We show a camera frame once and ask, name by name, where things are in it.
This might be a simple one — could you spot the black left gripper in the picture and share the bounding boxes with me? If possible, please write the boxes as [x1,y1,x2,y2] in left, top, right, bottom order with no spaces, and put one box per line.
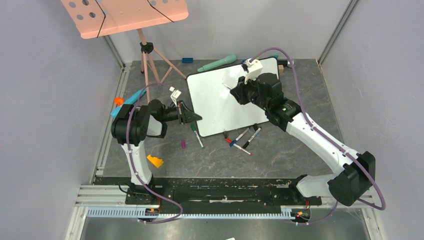
[160,100,202,125]

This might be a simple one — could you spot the white whiteboard black frame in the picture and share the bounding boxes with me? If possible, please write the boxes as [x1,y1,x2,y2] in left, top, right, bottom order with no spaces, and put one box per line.
[186,64,268,137]

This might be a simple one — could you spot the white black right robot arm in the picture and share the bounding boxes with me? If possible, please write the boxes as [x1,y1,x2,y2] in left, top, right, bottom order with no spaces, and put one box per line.
[228,73,376,206]

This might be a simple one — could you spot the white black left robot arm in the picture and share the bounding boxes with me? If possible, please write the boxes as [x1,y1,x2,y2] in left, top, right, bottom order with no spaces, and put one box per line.
[111,99,203,204]

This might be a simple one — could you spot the green whiteboard marker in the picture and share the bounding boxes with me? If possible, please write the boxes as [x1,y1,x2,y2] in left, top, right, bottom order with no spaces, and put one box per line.
[190,123,205,149]

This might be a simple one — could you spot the blue whiteboard marker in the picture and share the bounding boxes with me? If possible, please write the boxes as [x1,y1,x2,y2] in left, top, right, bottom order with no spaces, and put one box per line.
[229,127,250,147]

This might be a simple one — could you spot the red whiteboard marker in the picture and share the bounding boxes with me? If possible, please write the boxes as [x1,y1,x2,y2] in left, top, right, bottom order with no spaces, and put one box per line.
[225,138,252,156]

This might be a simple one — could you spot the black whiteboard marker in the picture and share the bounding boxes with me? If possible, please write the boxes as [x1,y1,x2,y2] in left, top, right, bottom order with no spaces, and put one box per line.
[242,127,262,149]

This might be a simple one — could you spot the teal flat piece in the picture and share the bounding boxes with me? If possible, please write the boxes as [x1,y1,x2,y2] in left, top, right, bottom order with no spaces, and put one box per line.
[197,54,237,73]

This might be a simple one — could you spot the small wooden cube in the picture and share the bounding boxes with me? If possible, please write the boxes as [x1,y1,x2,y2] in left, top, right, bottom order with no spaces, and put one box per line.
[278,64,285,74]

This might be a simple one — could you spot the blue rectangular block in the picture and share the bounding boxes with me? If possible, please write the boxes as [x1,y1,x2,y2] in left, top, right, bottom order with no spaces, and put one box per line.
[181,57,194,64]

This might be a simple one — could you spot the yellow stepped wedge block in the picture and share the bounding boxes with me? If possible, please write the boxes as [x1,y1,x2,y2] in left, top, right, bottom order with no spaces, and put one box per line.
[146,154,164,169]

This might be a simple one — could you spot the orange small toy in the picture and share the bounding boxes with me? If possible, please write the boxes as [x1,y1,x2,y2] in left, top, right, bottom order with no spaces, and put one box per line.
[114,97,125,106]

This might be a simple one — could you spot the pink music stand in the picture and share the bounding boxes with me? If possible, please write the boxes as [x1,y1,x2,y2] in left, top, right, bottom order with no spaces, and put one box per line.
[60,0,190,112]

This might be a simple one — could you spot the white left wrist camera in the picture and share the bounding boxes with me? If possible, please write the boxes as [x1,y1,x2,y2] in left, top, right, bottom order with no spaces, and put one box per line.
[169,86,182,106]

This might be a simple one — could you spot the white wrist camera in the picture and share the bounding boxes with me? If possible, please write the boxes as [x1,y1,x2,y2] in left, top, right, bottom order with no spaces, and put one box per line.
[169,86,182,106]
[241,58,263,85]

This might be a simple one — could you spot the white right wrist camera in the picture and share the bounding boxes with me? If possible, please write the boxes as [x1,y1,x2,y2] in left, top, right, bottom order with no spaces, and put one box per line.
[241,58,263,85]

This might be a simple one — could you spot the blue toy recorder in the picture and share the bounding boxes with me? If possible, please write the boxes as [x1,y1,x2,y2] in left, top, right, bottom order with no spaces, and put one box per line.
[110,89,146,118]

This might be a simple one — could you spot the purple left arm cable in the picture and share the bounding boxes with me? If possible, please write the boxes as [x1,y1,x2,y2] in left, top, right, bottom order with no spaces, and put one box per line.
[125,82,184,225]

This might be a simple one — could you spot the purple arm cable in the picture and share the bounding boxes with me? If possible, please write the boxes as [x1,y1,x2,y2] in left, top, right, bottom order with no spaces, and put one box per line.
[125,82,184,225]
[248,46,387,227]

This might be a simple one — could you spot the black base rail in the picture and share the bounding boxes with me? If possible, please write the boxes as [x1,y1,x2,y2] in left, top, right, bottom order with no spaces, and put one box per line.
[125,177,322,214]

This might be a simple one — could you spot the white toothed cable rail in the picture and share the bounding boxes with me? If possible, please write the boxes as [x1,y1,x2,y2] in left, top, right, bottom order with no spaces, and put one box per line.
[86,206,310,221]

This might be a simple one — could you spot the aluminium frame rails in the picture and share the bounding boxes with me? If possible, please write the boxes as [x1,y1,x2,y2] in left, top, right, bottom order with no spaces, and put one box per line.
[75,185,379,209]

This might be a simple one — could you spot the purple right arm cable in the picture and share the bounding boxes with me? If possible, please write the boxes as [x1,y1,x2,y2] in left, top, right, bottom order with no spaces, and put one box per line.
[248,46,387,227]

